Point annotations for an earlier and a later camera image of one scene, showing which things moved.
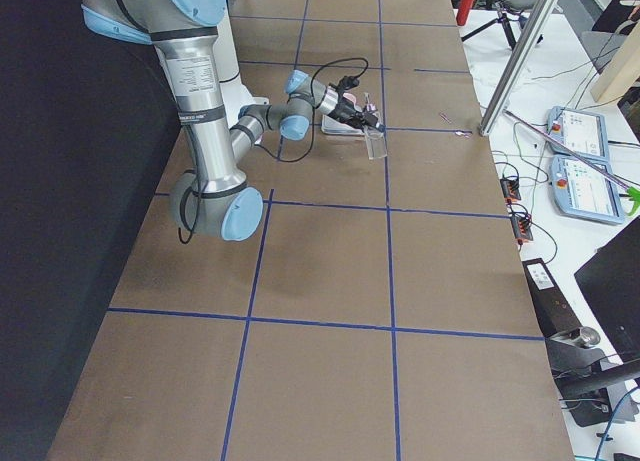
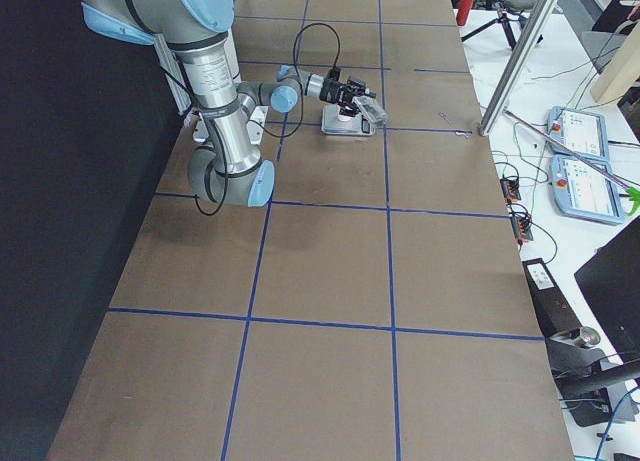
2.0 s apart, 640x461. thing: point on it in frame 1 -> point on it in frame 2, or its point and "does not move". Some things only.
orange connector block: (522, 224) does not move
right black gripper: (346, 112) -> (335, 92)
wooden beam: (622, 69) does not move
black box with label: (553, 311) does not move
